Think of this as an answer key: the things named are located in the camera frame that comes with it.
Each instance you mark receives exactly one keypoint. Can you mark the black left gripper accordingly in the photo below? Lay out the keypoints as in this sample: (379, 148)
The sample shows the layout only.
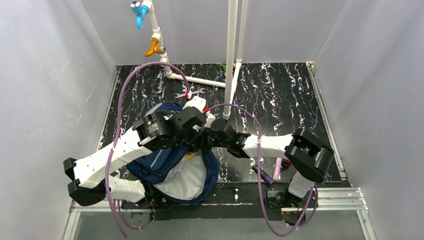
(191, 142)

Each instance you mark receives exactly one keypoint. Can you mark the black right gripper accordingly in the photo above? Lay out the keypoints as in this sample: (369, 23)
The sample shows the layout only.
(205, 139)

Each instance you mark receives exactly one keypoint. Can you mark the navy blue student backpack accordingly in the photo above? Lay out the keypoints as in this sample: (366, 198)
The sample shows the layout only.
(184, 181)

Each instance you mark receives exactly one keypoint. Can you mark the pink highlighter pen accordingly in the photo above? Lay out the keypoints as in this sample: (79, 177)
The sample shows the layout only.
(277, 169)

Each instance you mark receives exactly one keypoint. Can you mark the yellow book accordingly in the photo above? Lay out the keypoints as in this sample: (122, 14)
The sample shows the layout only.
(189, 155)

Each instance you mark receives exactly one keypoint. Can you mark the red cap glue bottle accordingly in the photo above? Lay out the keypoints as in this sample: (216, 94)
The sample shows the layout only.
(285, 164)

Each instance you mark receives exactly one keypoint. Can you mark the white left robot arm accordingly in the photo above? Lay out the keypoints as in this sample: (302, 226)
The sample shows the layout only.
(90, 176)

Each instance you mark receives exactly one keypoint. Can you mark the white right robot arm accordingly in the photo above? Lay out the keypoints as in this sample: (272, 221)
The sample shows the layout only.
(310, 156)

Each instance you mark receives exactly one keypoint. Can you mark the silver wrench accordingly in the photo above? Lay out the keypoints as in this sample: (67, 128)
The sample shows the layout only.
(198, 91)

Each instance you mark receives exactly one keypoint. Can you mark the purple marker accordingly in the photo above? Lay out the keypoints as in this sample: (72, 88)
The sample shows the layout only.
(263, 175)

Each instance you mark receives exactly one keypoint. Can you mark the green tap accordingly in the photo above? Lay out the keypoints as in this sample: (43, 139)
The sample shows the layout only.
(223, 67)

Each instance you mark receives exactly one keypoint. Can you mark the orange tap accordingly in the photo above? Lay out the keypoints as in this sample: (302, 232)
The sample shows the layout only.
(155, 47)

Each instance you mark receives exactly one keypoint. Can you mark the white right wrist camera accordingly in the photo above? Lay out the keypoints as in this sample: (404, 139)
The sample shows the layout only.
(209, 117)

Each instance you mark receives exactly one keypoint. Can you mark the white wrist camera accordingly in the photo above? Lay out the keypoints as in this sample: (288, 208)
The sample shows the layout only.
(195, 101)
(209, 117)

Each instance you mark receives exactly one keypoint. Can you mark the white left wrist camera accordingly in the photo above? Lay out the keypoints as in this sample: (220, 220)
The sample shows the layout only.
(195, 101)

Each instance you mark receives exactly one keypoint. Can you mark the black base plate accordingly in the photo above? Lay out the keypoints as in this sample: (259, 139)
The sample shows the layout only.
(228, 200)

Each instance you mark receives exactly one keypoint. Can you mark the white PVC pipe frame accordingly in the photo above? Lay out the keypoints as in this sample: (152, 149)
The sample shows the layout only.
(234, 46)

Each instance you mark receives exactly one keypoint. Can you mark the aluminium frame rail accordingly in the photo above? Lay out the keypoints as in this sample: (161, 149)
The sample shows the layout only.
(333, 195)

